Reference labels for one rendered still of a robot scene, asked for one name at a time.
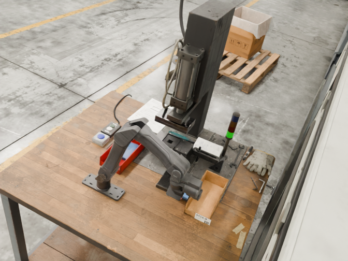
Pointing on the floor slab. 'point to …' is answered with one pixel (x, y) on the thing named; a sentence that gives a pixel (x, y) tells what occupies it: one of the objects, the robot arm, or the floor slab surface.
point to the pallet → (233, 59)
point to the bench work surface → (121, 108)
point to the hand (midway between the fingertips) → (178, 192)
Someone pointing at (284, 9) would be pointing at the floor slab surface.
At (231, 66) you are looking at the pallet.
